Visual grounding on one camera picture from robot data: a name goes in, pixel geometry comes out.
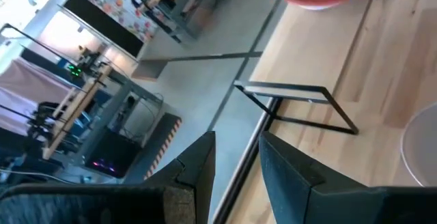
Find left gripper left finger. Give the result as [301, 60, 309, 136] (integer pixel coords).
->
[0, 130, 217, 224]

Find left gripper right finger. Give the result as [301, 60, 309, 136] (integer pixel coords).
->
[258, 130, 437, 224]

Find computer tower with lights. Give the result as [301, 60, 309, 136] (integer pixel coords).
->
[84, 128, 143, 180]

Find hazard striped floor mat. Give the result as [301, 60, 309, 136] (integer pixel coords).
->
[123, 112, 183, 184]

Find wooden rig table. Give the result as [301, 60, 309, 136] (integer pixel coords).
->
[41, 65, 113, 160]

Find cream plate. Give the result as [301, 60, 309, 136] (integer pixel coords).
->
[400, 101, 437, 188]

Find distant black robot arms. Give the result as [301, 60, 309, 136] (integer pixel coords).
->
[29, 100, 69, 139]

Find tan box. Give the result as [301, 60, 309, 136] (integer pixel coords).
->
[130, 58, 169, 82]

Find device with green lights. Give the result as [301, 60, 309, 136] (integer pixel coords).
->
[66, 63, 85, 79]

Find beige curtain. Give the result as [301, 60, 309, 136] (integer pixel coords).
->
[0, 57, 73, 137]

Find black panel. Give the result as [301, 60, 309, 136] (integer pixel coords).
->
[63, 0, 145, 58]

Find grey metal desk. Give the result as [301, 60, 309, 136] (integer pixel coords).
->
[145, 0, 226, 44]

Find floral print panel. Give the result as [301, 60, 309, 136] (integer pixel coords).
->
[79, 0, 158, 43]

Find black table edge rail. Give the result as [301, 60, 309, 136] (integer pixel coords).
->
[212, 96, 283, 224]

